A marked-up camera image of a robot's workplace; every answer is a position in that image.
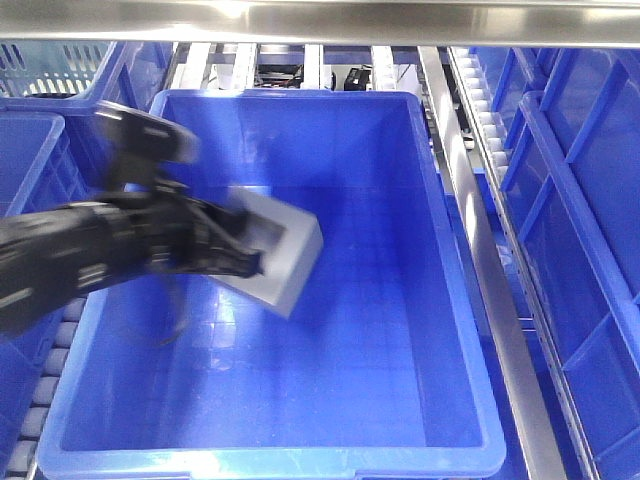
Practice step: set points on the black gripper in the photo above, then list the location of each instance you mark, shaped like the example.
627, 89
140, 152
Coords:
185, 235

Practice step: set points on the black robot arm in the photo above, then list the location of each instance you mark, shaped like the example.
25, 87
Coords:
51, 257

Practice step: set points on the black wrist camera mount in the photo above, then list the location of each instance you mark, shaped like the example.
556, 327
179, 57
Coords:
139, 144

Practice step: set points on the white perforated crate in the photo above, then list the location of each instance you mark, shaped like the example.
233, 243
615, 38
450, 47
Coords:
31, 68

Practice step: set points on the blue bin at left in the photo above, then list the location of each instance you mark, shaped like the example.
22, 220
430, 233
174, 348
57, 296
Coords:
38, 172

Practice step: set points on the stainless steel shelf rack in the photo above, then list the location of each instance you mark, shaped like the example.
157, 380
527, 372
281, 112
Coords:
427, 25

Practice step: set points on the large blue target bin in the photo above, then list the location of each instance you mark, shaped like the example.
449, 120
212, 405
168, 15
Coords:
377, 373

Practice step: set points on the blue bin at right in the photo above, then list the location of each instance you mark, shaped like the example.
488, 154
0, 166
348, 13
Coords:
572, 192

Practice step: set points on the gray square hollow base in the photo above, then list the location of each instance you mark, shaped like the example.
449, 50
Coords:
290, 240

